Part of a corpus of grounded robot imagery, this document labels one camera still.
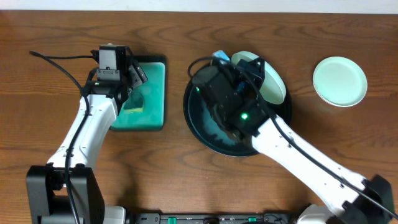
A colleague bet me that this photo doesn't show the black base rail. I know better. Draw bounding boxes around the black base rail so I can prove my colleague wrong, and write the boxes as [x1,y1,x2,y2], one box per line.
[134,213,295,224]

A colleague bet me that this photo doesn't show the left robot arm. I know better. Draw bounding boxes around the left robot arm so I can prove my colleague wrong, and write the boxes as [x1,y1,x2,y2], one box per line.
[25,44,148,223]

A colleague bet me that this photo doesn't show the mint green plate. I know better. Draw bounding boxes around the mint green plate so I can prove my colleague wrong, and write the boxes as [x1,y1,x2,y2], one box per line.
[231,51,287,105]
[312,56,368,93]

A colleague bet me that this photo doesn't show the white plate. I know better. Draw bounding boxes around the white plate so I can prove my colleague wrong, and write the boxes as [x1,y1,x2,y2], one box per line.
[317,91,366,108]

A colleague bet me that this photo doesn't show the rectangular dark green tray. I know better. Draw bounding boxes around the rectangular dark green tray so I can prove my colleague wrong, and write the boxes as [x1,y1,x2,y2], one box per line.
[111,55,167,131]

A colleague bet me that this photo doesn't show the dark green sponge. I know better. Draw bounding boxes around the dark green sponge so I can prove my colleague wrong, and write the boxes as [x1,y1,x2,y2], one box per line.
[123,93,144,113]

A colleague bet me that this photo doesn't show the round black tray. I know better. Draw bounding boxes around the round black tray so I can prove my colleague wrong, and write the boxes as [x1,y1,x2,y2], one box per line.
[182,57,293,157]

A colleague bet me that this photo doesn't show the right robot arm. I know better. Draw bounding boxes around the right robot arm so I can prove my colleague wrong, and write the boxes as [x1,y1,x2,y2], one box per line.
[190,57,397,223]

